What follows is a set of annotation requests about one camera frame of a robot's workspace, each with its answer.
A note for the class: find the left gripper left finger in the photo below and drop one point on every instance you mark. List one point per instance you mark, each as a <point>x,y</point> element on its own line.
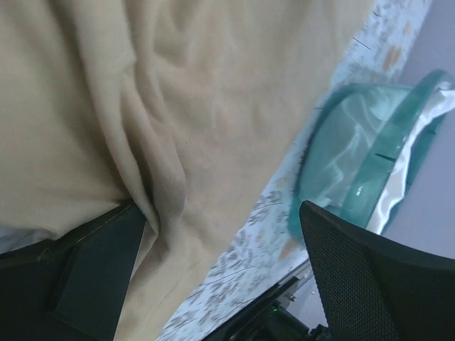
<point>72,288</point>

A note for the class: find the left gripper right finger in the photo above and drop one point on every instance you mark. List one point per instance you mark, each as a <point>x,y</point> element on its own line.
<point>373,288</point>

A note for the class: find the tan t shirt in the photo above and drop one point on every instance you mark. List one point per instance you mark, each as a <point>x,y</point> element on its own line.
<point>185,108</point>

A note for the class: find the floral table cloth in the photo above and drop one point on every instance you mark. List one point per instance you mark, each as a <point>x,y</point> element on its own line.
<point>263,253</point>

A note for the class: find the teal plastic basket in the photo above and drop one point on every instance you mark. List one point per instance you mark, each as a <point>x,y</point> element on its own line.
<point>359,156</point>

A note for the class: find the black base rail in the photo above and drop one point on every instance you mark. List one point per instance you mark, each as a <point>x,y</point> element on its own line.
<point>266,318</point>

